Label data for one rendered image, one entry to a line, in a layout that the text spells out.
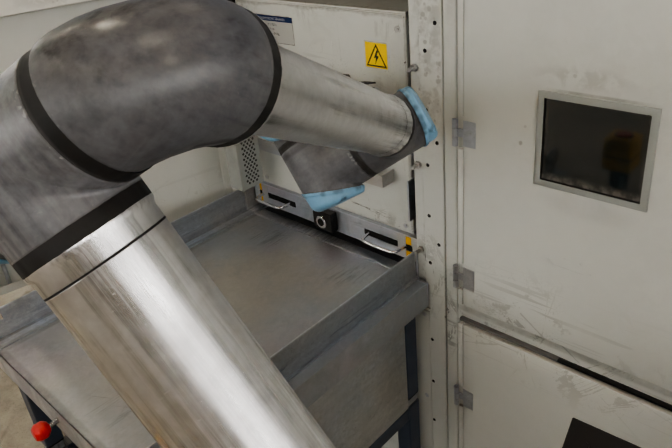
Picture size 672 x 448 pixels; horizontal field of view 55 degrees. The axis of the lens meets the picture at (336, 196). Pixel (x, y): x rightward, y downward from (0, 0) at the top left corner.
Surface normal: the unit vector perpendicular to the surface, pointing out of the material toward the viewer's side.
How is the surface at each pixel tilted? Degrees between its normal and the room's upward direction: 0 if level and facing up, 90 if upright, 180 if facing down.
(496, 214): 90
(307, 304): 0
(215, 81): 83
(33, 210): 72
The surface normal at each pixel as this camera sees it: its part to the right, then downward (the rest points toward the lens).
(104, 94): 0.18, 0.17
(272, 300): -0.09, -0.89
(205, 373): 0.46, -0.14
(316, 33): -0.68, 0.39
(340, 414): 0.73, 0.25
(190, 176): 0.58, 0.33
